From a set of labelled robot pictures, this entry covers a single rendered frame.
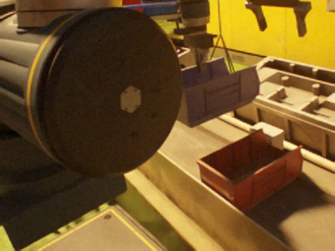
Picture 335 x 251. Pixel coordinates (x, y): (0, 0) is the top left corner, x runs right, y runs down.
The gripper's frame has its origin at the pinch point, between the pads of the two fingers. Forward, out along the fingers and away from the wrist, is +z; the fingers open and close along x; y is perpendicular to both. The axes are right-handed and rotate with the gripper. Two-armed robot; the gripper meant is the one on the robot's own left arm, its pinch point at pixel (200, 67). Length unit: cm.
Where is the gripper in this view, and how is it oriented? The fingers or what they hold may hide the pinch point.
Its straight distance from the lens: 128.2
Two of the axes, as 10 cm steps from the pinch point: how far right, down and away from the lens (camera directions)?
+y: 8.4, -3.2, 4.4
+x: -5.3, -2.9, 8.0
